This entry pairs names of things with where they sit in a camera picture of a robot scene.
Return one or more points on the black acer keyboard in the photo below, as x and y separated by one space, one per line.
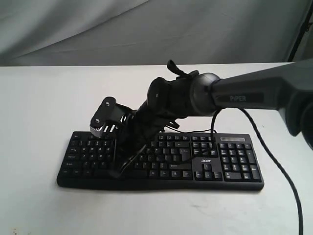
171 161

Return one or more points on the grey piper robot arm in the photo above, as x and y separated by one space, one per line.
287 89

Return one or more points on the grey backdrop cloth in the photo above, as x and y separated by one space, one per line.
147 32

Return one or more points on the black tripod light stand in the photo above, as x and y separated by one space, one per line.
305 27

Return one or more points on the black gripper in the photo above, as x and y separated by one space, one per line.
142 125

